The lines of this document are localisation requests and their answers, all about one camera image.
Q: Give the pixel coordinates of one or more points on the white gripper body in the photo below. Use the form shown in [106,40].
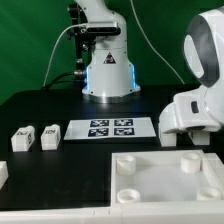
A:
[188,112]

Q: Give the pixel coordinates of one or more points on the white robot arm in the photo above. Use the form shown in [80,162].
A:
[110,74]

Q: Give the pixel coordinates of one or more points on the white marker sheet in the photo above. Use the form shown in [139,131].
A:
[110,128]

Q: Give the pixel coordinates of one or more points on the white front fence bar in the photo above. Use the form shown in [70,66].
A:
[199,212]

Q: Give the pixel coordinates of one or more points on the white left obstacle block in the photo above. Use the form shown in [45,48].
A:
[3,173]

